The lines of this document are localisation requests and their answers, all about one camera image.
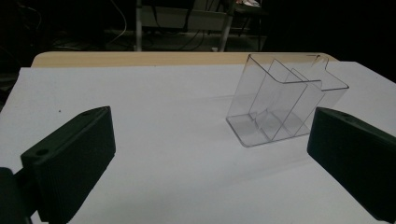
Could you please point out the metal stand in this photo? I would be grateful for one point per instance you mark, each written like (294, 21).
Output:
(183, 21)

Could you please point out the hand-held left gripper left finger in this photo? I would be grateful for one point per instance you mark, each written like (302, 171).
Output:
(70, 161)

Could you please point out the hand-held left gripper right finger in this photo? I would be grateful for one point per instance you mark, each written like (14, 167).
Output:
(355, 149)

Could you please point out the clear acrylic organizer box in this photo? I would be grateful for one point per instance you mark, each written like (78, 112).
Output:
(274, 105)

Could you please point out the white paper sheet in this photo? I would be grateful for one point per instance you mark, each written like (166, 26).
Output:
(186, 140)

